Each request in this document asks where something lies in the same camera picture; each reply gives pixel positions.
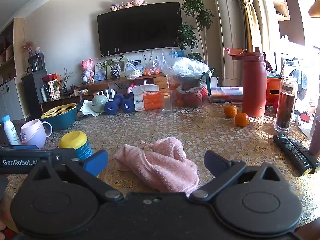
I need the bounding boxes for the clear plastic bags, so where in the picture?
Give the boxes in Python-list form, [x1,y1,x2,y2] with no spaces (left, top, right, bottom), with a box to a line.
[149,47,181,72]

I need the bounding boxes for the pink plush bear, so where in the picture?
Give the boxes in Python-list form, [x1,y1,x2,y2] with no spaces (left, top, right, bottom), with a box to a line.
[80,58,95,83]

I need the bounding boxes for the black cabinet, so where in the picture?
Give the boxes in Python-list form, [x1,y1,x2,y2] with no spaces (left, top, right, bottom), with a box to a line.
[21,69,49,116]

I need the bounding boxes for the white bottle blue cap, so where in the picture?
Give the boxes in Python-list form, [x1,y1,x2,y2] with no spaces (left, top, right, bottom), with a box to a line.
[1,115,22,146]

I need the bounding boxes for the photo frame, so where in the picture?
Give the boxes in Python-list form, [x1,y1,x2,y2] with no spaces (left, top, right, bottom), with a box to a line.
[107,58,128,79]

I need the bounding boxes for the wooden bookshelf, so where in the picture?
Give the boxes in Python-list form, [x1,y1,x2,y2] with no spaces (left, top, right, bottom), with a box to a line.
[0,17,26,81]

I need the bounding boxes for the black remote control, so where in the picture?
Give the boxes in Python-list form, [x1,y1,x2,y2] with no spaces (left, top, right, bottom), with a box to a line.
[287,137,320,173]
[273,134,313,176]

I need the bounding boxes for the yellow lid jar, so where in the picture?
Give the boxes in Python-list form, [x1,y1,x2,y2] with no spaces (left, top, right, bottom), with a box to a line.
[58,131,93,159]

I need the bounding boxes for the clear drinking glass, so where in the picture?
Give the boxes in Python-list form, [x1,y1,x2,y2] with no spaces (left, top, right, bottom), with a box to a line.
[160,74,174,112]

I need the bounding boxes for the plastic bag covered bowl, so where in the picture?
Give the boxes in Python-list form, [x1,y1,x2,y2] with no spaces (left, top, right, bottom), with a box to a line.
[162,57,209,86]

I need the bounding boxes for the pink towel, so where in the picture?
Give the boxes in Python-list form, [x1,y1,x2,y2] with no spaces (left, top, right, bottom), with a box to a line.
[114,137,199,197]

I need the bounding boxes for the wooden TV stand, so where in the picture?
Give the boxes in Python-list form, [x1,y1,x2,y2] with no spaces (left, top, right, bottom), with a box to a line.
[41,73,171,112]

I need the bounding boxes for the glass tea bottle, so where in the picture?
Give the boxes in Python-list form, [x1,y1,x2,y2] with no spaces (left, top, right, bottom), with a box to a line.
[274,75,299,134]

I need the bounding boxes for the clear fruit container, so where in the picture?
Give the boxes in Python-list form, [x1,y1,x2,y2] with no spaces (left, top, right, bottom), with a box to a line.
[170,79,208,107]

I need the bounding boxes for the yellow curtain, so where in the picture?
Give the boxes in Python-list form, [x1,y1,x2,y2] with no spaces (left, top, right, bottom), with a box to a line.
[237,0,261,53]

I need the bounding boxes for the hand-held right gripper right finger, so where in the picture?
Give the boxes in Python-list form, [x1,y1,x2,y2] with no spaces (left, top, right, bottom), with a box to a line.
[190,150,284,202]

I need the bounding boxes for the tall potted tree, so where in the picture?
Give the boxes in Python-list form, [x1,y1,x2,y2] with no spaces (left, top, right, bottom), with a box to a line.
[177,0,216,66]

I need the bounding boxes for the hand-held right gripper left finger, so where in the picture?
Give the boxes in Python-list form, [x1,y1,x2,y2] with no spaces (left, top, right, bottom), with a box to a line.
[27,150,125,202]

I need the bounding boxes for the white standing air conditioner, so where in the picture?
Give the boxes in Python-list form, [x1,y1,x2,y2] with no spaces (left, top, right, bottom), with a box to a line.
[212,0,251,88]

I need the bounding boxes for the tan plush toy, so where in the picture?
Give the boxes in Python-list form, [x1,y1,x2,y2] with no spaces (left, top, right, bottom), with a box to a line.
[308,3,320,18]

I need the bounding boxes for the teal basket yellow strainer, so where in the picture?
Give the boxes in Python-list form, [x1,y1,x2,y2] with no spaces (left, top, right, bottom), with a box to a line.
[40,103,78,131]

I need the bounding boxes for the orange stool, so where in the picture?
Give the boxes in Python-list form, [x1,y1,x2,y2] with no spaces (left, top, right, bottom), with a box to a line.
[266,77,282,107]

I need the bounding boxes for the blue dumbbell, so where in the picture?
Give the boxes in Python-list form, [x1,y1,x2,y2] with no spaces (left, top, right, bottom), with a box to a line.
[104,94,124,116]
[121,92,136,114]

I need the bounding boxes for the black television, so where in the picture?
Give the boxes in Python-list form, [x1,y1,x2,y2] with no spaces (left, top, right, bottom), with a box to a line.
[97,2,183,58]

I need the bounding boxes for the plastic bag of fruit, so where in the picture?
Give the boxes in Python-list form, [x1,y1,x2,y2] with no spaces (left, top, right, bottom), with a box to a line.
[124,61,145,79]

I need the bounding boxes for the lilac mug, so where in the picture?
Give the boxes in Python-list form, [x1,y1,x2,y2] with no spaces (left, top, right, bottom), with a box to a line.
[20,119,53,149]

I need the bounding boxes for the red water bottle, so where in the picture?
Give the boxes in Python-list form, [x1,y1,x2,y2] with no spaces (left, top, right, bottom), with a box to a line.
[224,47,268,118]

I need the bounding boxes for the tangerine with stem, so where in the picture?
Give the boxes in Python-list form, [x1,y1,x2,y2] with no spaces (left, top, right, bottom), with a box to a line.
[224,100,238,118]

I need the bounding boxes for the white cloth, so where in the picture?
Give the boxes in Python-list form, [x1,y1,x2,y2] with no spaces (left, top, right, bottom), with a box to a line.
[80,99,106,117]

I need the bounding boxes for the stack of books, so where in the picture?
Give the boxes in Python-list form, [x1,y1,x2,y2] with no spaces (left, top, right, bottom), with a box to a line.
[209,86,243,103]

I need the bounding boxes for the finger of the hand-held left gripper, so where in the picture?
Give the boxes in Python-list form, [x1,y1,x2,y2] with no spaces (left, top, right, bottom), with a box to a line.
[53,147,77,165]

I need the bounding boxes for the small potted plant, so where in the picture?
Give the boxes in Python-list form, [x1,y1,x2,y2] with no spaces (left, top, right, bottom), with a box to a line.
[99,55,125,80]

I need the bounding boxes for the coffee machine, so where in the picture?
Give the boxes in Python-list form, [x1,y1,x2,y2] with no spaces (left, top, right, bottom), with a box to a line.
[27,53,47,73]

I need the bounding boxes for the orange tissue box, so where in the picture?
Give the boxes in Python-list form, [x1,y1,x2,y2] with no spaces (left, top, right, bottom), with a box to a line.
[130,84,164,112]

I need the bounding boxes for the pink kettlebell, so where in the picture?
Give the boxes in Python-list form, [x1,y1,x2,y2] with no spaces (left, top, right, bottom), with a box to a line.
[127,79,148,96]

